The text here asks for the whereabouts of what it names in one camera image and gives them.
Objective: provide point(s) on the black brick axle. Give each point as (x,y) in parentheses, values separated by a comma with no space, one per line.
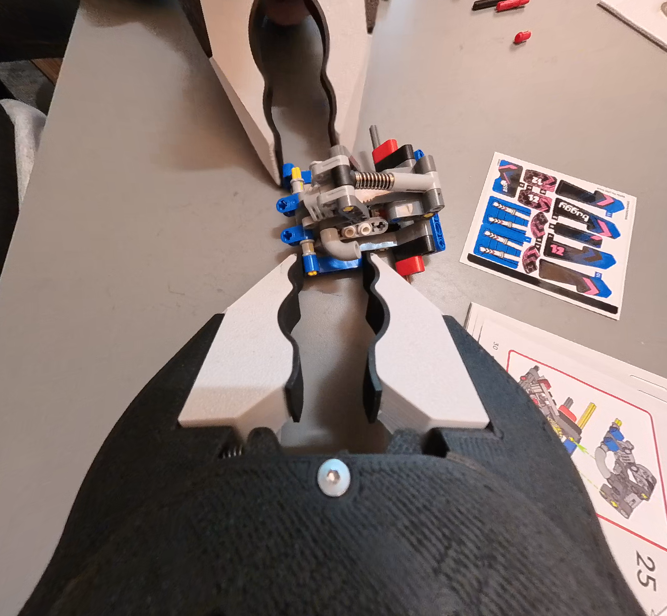
(487,2)

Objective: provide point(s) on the grey blue brick vehicle assembly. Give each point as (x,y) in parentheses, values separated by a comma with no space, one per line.
(344,199)

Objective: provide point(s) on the long red brick pin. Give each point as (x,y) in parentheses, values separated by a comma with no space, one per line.
(513,3)

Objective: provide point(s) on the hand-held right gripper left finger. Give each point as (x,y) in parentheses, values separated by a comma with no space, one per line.
(239,366)

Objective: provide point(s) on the blue pink sticker sheet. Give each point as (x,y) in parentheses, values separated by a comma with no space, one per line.
(552,230)

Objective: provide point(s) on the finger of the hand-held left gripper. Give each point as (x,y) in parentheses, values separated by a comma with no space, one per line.
(344,27)
(229,27)

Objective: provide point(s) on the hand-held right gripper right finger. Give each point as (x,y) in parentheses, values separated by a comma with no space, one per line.
(427,366)

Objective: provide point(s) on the white foam board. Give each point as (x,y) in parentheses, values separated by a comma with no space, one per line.
(641,1)

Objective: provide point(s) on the white instruction booklet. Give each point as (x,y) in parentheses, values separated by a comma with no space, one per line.
(589,418)

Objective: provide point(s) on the short red brick pin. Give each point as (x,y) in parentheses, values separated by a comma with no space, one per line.
(522,37)

